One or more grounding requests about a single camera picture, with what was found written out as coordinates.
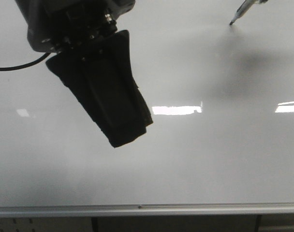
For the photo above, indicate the black cloth-covered gripper finger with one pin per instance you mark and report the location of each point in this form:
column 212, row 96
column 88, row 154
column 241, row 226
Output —
column 99, row 75

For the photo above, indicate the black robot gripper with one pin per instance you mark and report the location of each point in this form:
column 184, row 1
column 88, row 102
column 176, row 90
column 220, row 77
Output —
column 53, row 24

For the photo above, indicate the grey aluminium marker tray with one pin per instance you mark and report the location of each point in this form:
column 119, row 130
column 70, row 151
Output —
column 129, row 210

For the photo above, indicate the dark panel under whiteboard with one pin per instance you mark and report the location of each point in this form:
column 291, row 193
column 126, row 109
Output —
column 211, row 223

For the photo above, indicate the white glossy whiteboard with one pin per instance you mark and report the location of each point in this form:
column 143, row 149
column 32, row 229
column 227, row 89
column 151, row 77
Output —
column 222, row 103

